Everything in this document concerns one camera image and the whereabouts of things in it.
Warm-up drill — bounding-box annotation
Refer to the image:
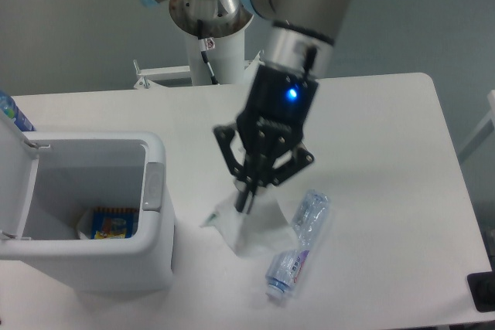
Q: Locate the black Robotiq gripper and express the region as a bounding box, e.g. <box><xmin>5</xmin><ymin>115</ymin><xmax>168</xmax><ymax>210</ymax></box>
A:
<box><xmin>213</xmin><ymin>65</ymin><xmax>319</xmax><ymax>214</ymax></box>

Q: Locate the clear crushed plastic bottle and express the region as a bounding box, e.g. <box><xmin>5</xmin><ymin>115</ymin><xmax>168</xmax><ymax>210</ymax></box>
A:
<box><xmin>265</xmin><ymin>189</ymin><xmax>330</xmax><ymax>302</ymax></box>

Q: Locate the clear plastic bag wrapper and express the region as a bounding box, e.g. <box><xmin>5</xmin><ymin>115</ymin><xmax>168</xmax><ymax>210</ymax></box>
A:
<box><xmin>201</xmin><ymin>191</ymin><xmax>299</xmax><ymax>258</ymax></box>

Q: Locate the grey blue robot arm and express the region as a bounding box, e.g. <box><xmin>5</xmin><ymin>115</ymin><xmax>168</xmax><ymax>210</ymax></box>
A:
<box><xmin>140</xmin><ymin>0</ymin><xmax>352</xmax><ymax>213</ymax></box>

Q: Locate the white trash can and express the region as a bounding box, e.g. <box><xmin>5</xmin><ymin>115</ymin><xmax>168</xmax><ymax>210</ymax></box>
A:
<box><xmin>1</xmin><ymin>132</ymin><xmax>175</xmax><ymax>292</ymax></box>

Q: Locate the white trash can lid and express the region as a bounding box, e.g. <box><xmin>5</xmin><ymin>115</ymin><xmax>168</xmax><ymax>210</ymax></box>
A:
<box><xmin>1</xmin><ymin>114</ymin><xmax>39</xmax><ymax>240</ymax></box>

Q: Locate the colourful snack packet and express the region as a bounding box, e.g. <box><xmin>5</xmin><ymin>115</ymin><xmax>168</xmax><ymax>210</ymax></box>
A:
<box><xmin>90</xmin><ymin>207</ymin><xmax>139</xmax><ymax>240</ymax></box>

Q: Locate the black device at table edge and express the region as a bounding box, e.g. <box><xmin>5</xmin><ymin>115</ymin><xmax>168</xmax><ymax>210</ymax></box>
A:
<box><xmin>467</xmin><ymin>271</ymin><xmax>494</xmax><ymax>313</ymax></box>

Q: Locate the blue bottle behind bin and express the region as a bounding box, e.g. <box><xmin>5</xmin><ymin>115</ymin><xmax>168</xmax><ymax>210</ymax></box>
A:
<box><xmin>0</xmin><ymin>90</ymin><xmax>36</xmax><ymax>131</ymax></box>

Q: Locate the white middle floor bracket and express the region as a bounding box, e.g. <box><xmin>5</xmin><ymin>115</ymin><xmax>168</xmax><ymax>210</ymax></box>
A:
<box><xmin>243</xmin><ymin>49</ymin><xmax>265</xmax><ymax>84</ymax></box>

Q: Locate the white floor bracket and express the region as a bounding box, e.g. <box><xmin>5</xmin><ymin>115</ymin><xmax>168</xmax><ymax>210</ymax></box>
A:
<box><xmin>133</xmin><ymin>60</ymin><xmax>192</xmax><ymax>90</ymax></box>
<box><xmin>243</xmin><ymin>49</ymin><xmax>265</xmax><ymax>84</ymax></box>

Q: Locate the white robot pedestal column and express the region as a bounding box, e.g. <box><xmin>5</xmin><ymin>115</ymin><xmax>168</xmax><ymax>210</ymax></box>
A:
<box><xmin>184</xmin><ymin>29</ymin><xmax>244</xmax><ymax>86</ymax></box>

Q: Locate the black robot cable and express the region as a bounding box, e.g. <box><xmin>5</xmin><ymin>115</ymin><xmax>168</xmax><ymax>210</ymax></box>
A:
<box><xmin>196</xmin><ymin>19</ymin><xmax>220</xmax><ymax>86</ymax></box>

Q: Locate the white left floor bracket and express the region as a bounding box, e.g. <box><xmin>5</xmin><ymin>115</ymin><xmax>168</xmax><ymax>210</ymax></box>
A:
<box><xmin>133</xmin><ymin>60</ymin><xmax>192</xmax><ymax>90</ymax></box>

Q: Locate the white frame at right edge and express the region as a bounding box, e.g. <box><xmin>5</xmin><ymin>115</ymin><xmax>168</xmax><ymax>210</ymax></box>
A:
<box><xmin>457</xmin><ymin>90</ymin><xmax>494</xmax><ymax>164</ymax></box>

